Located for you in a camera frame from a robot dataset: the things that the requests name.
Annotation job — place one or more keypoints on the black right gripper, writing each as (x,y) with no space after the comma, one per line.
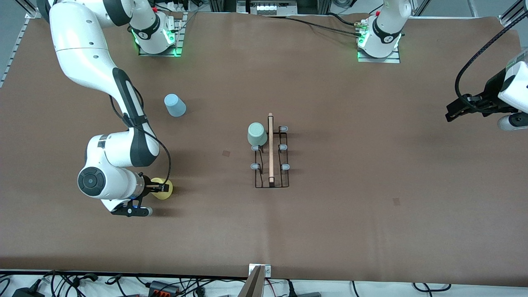
(145,187)

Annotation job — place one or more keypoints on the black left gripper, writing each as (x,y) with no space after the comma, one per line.
(490,93)

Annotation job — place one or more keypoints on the yellow plastic cup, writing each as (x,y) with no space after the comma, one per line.
(161,196)

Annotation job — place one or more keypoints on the pale green plastic cup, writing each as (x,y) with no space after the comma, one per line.
(258,134)

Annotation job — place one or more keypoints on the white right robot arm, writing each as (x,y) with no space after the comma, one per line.
(82,49)

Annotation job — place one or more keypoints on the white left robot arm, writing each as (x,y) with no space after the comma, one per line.
(385,29)

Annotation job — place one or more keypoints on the light blue plastic cup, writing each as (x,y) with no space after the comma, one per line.
(176,107)

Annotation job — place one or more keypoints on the black orange connector block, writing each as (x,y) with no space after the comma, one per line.
(163,288)

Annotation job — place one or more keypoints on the brown table mat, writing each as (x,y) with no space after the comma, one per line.
(288,231)

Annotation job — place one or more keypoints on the grey slanted pole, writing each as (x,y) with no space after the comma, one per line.
(253,286)

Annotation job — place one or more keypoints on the black power adapter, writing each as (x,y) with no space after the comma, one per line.
(27,293)

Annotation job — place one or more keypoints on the white power strip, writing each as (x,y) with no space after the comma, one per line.
(177,6)

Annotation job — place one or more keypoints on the white connector box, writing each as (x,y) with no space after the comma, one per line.
(268,8)

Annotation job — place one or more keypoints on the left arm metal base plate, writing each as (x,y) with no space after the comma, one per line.
(392,59)

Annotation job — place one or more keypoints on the aluminium corner rail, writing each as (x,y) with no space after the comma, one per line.
(509,16)

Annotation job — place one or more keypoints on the small metal bracket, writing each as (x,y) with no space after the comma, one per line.
(267,271)

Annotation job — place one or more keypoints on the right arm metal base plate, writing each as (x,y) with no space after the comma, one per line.
(180,33)

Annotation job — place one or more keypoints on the aluminium frame post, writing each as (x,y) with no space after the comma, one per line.
(222,5)

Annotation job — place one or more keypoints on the aluminium side rail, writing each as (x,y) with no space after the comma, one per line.
(16,45)

